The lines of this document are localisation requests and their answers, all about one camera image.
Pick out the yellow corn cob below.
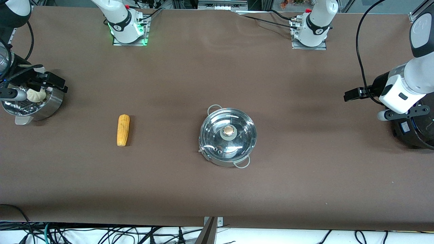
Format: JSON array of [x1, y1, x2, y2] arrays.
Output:
[[117, 114, 131, 147]]

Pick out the glass pot lid with knob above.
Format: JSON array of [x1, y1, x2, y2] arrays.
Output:
[[200, 108, 257, 160]]

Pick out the stainless steel steamer pot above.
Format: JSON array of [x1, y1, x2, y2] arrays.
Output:
[[1, 66, 65, 126]]

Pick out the white steamed bun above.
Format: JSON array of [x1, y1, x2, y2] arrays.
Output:
[[27, 87, 47, 103]]

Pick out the black rice cooker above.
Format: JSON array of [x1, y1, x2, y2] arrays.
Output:
[[390, 102, 434, 150]]

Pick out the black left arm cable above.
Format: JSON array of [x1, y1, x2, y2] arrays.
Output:
[[356, 0, 388, 104]]

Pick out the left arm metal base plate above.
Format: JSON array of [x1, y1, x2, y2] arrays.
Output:
[[289, 17, 328, 51]]

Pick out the black left base cable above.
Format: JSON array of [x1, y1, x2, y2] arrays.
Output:
[[234, 9, 300, 31]]

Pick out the black looped floor cable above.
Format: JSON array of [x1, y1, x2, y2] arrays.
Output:
[[0, 203, 33, 244]]

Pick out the dark metal post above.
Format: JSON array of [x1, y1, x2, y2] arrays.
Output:
[[195, 217, 218, 244]]

